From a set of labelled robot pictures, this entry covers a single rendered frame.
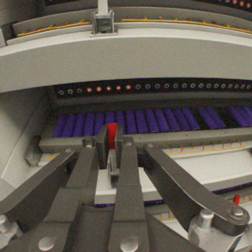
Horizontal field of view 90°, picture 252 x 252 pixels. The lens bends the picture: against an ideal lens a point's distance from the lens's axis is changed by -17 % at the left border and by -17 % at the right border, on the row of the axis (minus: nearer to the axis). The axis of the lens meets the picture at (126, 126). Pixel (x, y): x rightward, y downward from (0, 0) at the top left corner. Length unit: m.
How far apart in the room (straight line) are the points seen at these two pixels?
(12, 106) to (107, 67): 0.17
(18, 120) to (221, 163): 0.35
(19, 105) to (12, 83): 0.09
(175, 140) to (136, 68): 0.15
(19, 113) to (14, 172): 0.10
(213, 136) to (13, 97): 0.35
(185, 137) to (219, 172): 0.08
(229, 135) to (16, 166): 0.37
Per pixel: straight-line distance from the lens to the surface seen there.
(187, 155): 0.27
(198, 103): 0.36
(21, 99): 0.30
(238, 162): 0.31
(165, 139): 0.26
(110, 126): 0.20
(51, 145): 0.28
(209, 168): 0.28
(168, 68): 0.17
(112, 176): 0.24
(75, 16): 0.23
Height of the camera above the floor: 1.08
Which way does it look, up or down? 23 degrees down
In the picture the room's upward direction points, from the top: 3 degrees counter-clockwise
